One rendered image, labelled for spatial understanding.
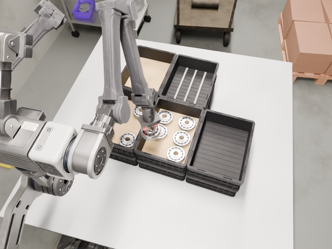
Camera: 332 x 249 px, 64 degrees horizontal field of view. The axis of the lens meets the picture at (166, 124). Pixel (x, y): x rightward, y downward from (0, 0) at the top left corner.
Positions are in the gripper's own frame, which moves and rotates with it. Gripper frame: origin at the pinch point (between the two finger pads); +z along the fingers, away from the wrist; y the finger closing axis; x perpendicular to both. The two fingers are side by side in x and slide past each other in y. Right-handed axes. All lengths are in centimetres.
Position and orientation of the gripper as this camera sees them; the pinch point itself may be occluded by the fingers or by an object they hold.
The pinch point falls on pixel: (150, 128)
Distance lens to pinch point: 138.7
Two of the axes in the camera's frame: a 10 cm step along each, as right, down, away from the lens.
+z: 0.2, 5.4, 8.4
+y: -9.0, 3.8, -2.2
